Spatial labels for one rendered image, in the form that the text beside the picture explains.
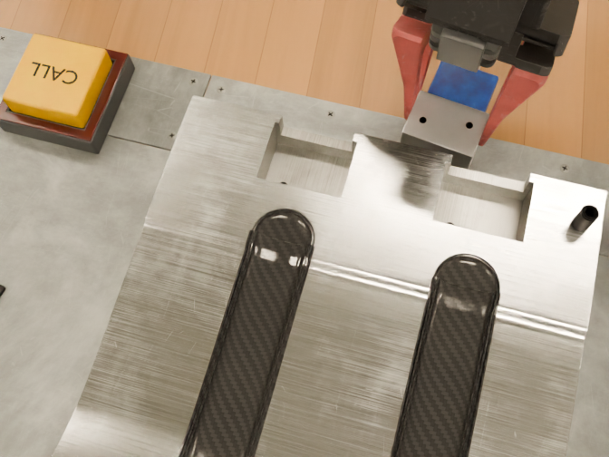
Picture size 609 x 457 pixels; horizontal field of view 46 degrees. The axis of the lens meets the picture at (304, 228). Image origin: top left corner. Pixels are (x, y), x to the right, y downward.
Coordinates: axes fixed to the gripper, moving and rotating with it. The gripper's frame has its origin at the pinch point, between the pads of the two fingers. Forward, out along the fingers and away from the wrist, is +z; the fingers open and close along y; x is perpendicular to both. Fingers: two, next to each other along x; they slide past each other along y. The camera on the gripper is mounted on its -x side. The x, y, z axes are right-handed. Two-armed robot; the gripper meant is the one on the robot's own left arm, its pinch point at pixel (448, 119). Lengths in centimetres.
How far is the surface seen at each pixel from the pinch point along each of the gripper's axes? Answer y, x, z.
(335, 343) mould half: -0.8, -17.7, 5.6
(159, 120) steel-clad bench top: -20.6, -2.7, 6.8
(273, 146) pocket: -9.5, -8.0, 1.5
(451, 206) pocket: 2.4, -6.8, 1.9
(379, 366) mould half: 1.9, -18.0, 5.7
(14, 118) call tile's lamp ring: -29.8, -7.9, 7.4
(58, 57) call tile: -28.3, -4.3, 3.4
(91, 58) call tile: -26.0, -3.5, 3.0
